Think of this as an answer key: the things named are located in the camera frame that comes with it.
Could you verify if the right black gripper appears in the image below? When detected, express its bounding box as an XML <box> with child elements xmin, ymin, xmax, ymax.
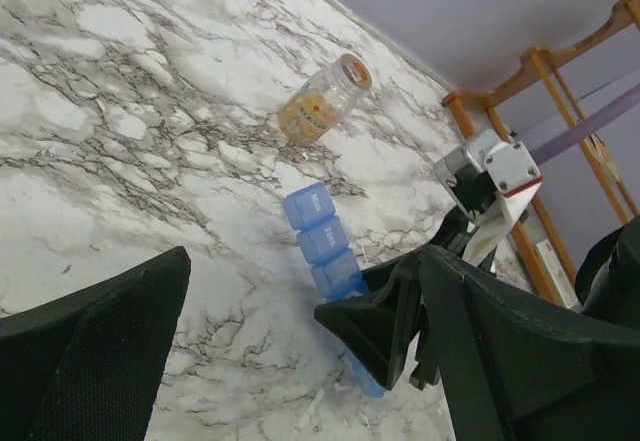
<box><xmin>314</xmin><ymin>207</ymin><xmax>482</xmax><ymax>390</ymax></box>

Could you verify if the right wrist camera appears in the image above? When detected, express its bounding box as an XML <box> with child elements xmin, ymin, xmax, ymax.
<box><xmin>434</xmin><ymin>129</ymin><xmax>543</xmax><ymax>266</ymax></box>

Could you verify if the white medicine box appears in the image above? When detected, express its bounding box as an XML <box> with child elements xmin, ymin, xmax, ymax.
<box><xmin>535</xmin><ymin>240</ymin><xmax>578</xmax><ymax>308</ymax></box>

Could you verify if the small amber pill bottle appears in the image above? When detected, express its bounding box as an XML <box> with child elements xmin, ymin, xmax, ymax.
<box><xmin>278</xmin><ymin>53</ymin><xmax>372</xmax><ymax>146</ymax></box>

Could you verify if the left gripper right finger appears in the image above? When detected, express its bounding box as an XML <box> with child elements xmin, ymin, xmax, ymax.
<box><xmin>442</xmin><ymin>268</ymin><xmax>639</xmax><ymax>440</ymax></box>

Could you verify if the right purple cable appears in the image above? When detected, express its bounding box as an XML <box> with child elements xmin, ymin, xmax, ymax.
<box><xmin>529</xmin><ymin>85</ymin><xmax>640</xmax><ymax>165</ymax></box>

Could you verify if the orange snack packet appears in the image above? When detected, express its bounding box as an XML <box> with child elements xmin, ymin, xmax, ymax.
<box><xmin>589</xmin><ymin>133</ymin><xmax>620</xmax><ymax>184</ymax></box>

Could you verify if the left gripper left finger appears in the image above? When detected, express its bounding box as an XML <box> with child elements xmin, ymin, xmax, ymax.
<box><xmin>1</xmin><ymin>246</ymin><xmax>191</xmax><ymax>440</ymax></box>

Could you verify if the wooden tiered shelf rack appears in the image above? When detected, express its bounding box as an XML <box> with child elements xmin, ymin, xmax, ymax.
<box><xmin>442</xmin><ymin>0</ymin><xmax>640</xmax><ymax>310</ymax></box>

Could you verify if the blue weekly pill organizer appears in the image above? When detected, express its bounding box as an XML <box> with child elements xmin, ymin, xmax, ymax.
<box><xmin>282</xmin><ymin>180</ymin><xmax>387</xmax><ymax>398</ymax></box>

